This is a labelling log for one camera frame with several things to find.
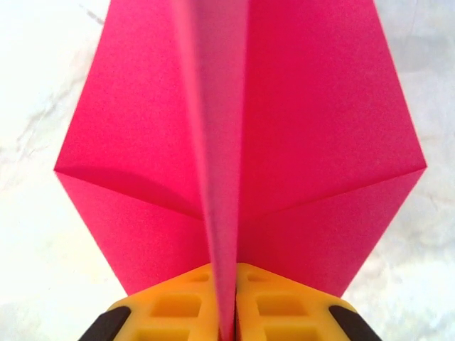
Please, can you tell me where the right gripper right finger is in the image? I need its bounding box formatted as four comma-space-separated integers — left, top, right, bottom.
233, 261, 378, 341

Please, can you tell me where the pink paper sheet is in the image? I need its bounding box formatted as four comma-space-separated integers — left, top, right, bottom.
53, 0, 427, 341

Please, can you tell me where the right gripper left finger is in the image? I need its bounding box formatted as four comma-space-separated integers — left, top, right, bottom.
77, 261, 223, 341

